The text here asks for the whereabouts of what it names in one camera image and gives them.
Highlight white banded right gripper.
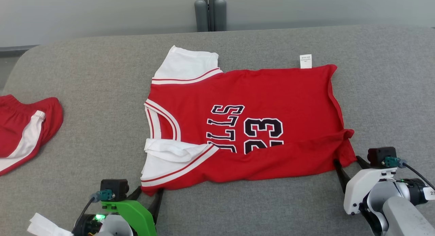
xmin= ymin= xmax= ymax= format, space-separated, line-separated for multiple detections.
xmin=333 ymin=155 xmax=398 ymax=215

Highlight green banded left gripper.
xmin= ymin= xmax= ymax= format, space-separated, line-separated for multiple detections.
xmin=101 ymin=185 xmax=164 ymax=236

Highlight red Bulls 23 jersey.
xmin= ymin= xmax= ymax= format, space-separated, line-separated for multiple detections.
xmin=140 ymin=45 xmax=358 ymax=197

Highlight red shorts with white stripe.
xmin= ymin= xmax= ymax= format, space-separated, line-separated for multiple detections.
xmin=0 ymin=95 xmax=64 ymax=177

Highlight white paper piece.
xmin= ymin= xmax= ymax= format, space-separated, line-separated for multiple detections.
xmin=27 ymin=213 xmax=74 ymax=236

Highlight black right cable teal plug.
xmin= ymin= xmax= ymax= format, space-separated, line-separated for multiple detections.
xmin=382 ymin=156 xmax=435 ymax=191

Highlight black cable teal plug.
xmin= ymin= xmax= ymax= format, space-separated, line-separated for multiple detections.
xmin=71 ymin=190 xmax=115 ymax=235
xmin=382 ymin=156 xmax=435 ymax=191

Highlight black left cable teal plug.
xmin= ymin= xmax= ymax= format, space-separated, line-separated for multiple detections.
xmin=71 ymin=190 xmax=115 ymax=235

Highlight grey partition post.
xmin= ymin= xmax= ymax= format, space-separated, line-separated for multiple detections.
xmin=194 ymin=0 xmax=227 ymax=32

